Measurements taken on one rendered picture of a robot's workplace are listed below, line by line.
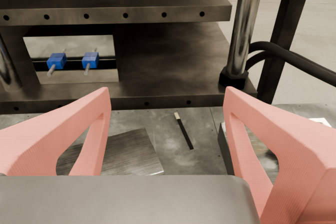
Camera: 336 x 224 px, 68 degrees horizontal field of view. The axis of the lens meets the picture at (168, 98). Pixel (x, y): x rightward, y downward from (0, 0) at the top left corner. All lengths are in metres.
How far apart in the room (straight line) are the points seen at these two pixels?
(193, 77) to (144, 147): 0.47
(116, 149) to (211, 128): 0.29
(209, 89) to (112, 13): 0.39
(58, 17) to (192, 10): 0.40
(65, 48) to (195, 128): 0.48
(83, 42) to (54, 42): 0.09
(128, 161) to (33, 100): 0.50
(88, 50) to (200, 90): 0.39
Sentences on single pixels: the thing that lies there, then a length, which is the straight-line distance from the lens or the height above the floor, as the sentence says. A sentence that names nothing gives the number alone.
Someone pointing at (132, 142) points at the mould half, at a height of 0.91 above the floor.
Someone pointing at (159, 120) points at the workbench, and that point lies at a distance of 0.69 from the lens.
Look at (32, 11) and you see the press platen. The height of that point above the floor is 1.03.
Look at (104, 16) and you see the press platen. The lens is 0.80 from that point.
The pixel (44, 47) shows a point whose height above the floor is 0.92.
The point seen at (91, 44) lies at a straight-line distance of 0.83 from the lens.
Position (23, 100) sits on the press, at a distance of 0.91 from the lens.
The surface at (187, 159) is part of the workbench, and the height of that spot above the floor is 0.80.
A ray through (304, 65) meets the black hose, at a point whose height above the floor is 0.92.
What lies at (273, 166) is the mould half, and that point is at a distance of 0.46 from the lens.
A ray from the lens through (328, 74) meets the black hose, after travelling 0.81.
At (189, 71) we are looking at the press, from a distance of 0.94.
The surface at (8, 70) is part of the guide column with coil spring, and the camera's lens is 0.94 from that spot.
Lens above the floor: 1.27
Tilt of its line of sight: 38 degrees down
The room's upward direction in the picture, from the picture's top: straight up
